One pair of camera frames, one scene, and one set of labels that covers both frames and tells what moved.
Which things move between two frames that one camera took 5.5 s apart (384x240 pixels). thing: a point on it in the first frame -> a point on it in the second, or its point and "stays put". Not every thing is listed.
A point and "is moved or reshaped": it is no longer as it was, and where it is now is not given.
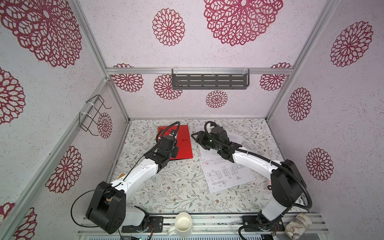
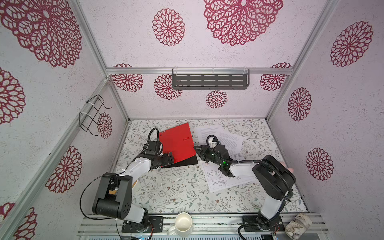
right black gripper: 200,138 -> 203,152
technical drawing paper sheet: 221,174 stays put
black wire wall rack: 96,102 stays put
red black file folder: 182,134 is moved or reshaped
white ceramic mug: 183,225 stays put
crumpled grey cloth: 296,229 stays put
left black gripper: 175,150 -> 167,161
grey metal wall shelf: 206,79 stays put
